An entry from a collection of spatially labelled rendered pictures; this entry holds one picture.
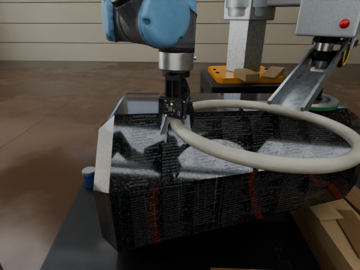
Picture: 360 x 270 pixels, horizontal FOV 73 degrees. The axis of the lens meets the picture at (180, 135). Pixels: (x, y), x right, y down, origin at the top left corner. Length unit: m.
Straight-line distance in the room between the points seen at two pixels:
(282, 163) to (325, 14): 0.80
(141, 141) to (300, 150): 0.67
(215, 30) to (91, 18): 3.33
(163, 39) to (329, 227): 1.29
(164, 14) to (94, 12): 7.19
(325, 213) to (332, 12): 0.97
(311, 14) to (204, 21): 5.99
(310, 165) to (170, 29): 0.34
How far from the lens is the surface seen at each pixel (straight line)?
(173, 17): 0.43
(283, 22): 7.43
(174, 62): 0.61
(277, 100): 0.98
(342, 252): 1.42
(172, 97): 0.62
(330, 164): 0.53
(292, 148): 1.14
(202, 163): 1.00
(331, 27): 1.18
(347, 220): 1.58
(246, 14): 1.89
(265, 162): 0.48
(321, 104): 1.24
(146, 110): 1.10
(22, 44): 8.67
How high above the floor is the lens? 1.18
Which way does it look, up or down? 26 degrees down
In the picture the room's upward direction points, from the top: straight up
